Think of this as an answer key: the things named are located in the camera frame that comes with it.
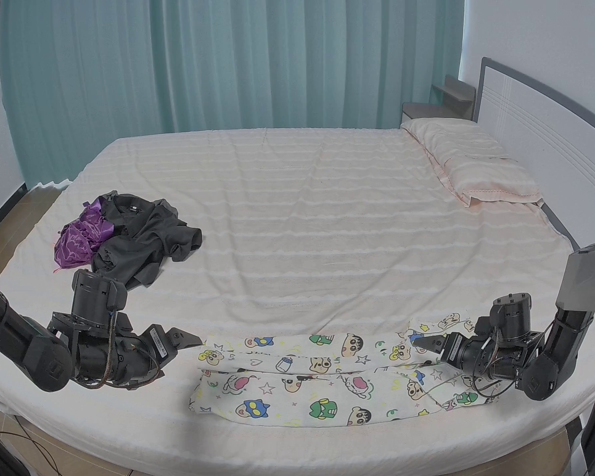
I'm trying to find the blue-green curtain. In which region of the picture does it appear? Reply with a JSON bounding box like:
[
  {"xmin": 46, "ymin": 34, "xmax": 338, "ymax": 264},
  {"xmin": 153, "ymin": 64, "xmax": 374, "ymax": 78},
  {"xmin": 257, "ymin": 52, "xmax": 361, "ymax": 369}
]
[{"xmin": 0, "ymin": 0, "xmax": 469, "ymax": 189}]

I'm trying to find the grey bedside table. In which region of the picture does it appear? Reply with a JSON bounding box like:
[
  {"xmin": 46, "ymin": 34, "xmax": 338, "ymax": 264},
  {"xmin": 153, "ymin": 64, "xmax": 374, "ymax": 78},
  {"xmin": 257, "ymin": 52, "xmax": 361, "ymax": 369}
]
[{"xmin": 402, "ymin": 75, "xmax": 477, "ymax": 128}]

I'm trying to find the black garment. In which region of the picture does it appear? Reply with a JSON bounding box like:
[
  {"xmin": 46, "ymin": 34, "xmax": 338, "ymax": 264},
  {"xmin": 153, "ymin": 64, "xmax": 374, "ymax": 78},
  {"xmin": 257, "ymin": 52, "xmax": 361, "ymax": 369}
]
[{"xmin": 90, "ymin": 192, "xmax": 203, "ymax": 291}]

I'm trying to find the black cable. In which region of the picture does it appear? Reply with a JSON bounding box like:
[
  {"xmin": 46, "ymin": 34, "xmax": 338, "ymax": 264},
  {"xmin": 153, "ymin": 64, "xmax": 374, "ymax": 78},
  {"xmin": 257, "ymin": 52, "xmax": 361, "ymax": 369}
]
[{"xmin": 0, "ymin": 412, "xmax": 56, "ymax": 476}]

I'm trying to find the bed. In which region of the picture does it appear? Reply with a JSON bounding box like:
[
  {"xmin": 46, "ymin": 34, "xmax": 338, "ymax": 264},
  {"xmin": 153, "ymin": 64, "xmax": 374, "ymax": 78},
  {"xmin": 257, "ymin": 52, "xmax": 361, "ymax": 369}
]
[{"xmin": 0, "ymin": 58, "xmax": 595, "ymax": 476}]

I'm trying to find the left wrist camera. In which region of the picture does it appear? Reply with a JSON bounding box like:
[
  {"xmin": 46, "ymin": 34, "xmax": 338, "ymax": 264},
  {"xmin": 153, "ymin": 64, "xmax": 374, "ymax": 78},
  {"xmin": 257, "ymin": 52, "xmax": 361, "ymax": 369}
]
[{"xmin": 113, "ymin": 310, "xmax": 136, "ymax": 337}]

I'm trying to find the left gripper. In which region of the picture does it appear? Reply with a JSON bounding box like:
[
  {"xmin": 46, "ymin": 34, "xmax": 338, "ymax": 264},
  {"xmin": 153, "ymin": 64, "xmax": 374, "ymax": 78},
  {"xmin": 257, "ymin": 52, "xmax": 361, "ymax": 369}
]
[{"xmin": 110, "ymin": 322, "xmax": 204, "ymax": 386}]

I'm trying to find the white printed pyjama garment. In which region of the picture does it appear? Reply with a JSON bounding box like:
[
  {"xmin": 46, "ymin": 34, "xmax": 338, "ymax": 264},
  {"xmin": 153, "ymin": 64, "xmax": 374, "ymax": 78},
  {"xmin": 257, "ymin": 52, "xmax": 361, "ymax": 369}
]
[{"xmin": 188, "ymin": 310, "xmax": 496, "ymax": 427}]

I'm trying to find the purple garment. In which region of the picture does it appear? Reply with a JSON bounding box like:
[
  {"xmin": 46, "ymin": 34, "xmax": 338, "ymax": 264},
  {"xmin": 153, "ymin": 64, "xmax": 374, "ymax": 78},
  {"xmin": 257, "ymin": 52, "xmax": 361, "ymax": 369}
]
[{"xmin": 54, "ymin": 197, "xmax": 115, "ymax": 272}]

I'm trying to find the cream pillow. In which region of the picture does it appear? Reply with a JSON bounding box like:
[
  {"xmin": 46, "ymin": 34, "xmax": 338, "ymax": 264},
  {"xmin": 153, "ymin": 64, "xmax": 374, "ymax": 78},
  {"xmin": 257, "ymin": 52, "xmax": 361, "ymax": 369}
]
[{"xmin": 401, "ymin": 117, "xmax": 545, "ymax": 209}]

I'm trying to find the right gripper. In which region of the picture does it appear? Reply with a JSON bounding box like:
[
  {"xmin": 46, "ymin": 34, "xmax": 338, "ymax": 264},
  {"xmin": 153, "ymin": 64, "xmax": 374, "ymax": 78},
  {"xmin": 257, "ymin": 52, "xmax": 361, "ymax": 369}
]
[{"xmin": 413, "ymin": 332, "xmax": 493, "ymax": 377}]

